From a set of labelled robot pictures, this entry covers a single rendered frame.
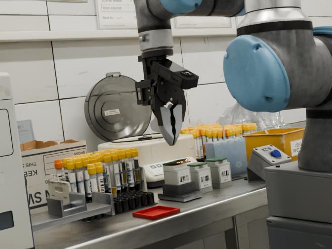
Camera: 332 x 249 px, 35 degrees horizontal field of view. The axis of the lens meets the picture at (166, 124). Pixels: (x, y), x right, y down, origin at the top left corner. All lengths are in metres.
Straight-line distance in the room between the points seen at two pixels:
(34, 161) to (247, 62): 0.62
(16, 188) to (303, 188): 0.47
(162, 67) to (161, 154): 0.35
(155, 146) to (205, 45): 0.74
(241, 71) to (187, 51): 1.18
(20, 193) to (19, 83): 0.74
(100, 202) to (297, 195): 0.37
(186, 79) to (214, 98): 0.96
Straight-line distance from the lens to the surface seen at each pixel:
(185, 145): 1.44
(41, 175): 1.23
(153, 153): 1.39
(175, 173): 1.14
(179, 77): 1.08
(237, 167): 1.36
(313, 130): 0.90
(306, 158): 0.90
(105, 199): 1.01
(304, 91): 0.81
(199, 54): 2.00
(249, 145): 1.44
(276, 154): 1.25
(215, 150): 1.31
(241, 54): 0.79
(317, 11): 2.62
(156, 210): 1.08
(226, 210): 1.12
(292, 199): 0.91
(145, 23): 1.15
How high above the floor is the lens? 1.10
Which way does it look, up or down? 3 degrees down
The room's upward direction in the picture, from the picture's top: 7 degrees counter-clockwise
